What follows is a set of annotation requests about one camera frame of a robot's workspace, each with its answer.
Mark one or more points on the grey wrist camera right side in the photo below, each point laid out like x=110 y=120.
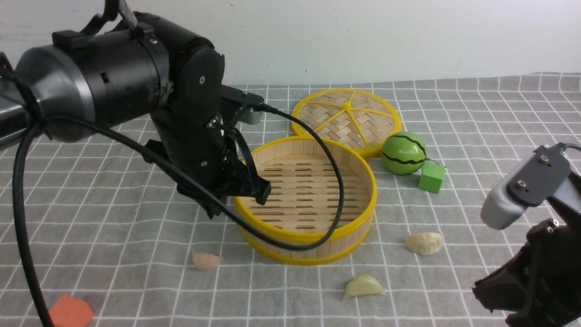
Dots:
x=545 y=175

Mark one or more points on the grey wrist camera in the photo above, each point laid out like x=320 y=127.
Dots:
x=240 y=106
x=545 y=175

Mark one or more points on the green wooden cube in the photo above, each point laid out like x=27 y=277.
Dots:
x=431 y=177

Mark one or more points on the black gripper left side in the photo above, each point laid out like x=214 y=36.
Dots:
x=190 y=128

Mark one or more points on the yellowish dumpling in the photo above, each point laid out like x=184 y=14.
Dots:
x=362 y=285

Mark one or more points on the woven bamboo steamer lid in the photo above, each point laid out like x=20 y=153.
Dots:
x=355 y=118

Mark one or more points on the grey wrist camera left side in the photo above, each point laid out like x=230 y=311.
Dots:
x=240 y=106

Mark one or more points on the white dumpling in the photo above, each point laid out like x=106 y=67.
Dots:
x=206 y=261
x=424 y=244

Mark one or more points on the green striped toy watermelon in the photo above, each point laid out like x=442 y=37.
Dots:
x=403 y=153

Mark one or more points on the orange wooden block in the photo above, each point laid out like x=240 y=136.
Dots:
x=71 y=312

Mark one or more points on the bamboo steamer tray yellow rim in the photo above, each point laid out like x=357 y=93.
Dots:
x=304 y=199

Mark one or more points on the grey checked tablecloth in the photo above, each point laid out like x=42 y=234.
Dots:
x=110 y=229

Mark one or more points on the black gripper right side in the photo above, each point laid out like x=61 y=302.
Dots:
x=540 y=285

